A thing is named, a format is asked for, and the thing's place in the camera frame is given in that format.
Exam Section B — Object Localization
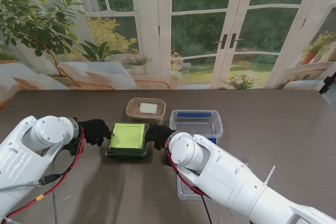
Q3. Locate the clear lid with green label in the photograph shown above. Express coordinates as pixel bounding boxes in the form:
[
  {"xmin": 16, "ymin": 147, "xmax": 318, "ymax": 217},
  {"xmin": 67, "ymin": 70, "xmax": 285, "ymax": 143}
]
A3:
[{"xmin": 105, "ymin": 122, "xmax": 150, "ymax": 156}]

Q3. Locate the clear box with blue clips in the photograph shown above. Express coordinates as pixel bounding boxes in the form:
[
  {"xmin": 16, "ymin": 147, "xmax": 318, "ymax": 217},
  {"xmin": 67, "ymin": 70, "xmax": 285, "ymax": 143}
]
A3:
[{"xmin": 169, "ymin": 109, "xmax": 224, "ymax": 145}]

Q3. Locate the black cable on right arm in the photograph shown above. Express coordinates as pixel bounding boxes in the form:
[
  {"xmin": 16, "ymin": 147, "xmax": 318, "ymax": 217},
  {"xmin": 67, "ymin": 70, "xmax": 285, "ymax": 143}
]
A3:
[{"xmin": 201, "ymin": 195, "xmax": 213, "ymax": 224}]

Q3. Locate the black plastic tray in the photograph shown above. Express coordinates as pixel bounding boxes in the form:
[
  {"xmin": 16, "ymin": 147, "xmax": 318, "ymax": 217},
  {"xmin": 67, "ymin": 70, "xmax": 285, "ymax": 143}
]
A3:
[{"xmin": 104, "ymin": 123, "xmax": 150, "ymax": 158}]

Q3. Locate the white cable tie right arm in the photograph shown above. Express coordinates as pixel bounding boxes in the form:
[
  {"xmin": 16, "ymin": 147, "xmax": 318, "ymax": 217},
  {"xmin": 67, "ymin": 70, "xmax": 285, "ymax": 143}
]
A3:
[{"xmin": 264, "ymin": 165, "xmax": 276, "ymax": 187}]

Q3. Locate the clear lid with white label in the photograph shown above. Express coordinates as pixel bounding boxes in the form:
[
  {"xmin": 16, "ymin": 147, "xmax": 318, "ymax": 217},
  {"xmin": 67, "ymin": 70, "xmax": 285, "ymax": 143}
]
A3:
[{"xmin": 125, "ymin": 97, "xmax": 166, "ymax": 119}]

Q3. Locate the printed garden backdrop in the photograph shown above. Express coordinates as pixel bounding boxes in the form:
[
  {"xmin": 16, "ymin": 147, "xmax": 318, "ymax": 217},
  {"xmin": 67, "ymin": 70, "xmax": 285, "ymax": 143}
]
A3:
[{"xmin": 0, "ymin": 0, "xmax": 336, "ymax": 91}]

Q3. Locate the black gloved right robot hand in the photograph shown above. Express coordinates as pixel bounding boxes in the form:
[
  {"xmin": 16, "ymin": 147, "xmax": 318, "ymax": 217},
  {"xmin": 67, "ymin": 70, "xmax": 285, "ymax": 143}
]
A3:
[{"xmin": 144, "ymin": 124, "xmax": 176, "ymax": 151}]

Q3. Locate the black tripod stand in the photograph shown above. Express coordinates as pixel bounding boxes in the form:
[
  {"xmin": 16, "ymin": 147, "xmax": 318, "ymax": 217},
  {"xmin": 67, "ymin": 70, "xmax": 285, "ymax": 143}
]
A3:
[{"xmin": 319, "ymin": 76, "xmax": 336, "ymax": 95}]

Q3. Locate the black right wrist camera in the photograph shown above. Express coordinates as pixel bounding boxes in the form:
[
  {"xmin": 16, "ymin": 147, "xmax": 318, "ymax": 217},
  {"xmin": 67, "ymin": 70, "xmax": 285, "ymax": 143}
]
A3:
[{"xmin": 163, "ymin": 153, "xmax": 174, "ymax": 168}]

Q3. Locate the white cable tie left arm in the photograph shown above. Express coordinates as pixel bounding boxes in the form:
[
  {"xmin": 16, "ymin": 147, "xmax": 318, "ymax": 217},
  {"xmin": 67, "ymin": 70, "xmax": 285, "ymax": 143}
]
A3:
[{"xmin": 1, "ymin": 215, "xmax": 22, "ymax": 224}]

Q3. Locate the clear lid with blue label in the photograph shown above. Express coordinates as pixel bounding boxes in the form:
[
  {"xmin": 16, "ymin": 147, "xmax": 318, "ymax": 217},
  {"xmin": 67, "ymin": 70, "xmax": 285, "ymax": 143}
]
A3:
[{"xmin": 177, "ymin": 174, "xmax": 212, "ymax": 201}]

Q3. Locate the grey cable with black plug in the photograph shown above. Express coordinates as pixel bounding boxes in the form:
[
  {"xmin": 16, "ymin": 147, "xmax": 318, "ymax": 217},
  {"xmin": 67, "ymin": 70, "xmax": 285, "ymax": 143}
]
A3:
[{"xmin": 0, "ymin": 174, "xmax": 61, "ymax": 190}]

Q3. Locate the brown kraft paper container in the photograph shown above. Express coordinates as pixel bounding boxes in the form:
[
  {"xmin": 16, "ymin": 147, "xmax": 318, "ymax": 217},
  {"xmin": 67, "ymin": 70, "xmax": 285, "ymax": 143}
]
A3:
[{"xmin": 125, "ymin": 97, "xmax": 166, "ymax": 126}]

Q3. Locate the thin grey wire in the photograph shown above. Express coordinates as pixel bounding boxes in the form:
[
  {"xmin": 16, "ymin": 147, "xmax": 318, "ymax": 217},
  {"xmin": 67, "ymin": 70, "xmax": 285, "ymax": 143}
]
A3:
[{"xmin": 51, "ymin": 161, "xmax": 59, "ymax": 224}]

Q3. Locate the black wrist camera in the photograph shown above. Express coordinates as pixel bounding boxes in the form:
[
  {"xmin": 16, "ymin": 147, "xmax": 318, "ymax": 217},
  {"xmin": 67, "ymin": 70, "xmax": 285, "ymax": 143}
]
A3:
[
  {"xmin": 64, "ymin": 138, "xmax": 85, "ymax": 156},
  {"xmin": 163, "ymin": 153, "xmax": 174, "ymax": 168}
]

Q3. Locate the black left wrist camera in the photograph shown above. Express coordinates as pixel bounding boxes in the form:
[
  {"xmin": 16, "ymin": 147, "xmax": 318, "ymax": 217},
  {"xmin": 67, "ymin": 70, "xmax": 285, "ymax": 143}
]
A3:
[{"xmin": 64, "ymin": 138, "xmax": 85, "ymax": 156}]

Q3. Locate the red cable on right arm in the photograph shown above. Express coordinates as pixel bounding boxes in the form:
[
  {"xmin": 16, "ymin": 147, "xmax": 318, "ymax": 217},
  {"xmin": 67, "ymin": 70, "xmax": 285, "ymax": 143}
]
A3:
[{"xmin": 164, "ymin": 141, "xmax": 211, "ymax": 200}]

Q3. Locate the white cable tie arm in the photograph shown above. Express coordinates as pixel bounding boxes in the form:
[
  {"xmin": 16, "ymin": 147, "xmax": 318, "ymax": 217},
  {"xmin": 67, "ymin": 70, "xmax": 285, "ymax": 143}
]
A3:
[
  {"xmin": 1, "ymin": 215, "xmax": 22, "ymax": 224},
  {"xmin": 264, "ymin": 165, "xmax": 276, "ymax": 187}
]

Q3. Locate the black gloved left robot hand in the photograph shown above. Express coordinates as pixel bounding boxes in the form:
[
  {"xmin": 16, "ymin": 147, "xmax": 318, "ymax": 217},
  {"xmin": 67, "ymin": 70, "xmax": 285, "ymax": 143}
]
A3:
[{"xmin": 77, "ymin": 119, "xmax": 116, "ymax": 147}]

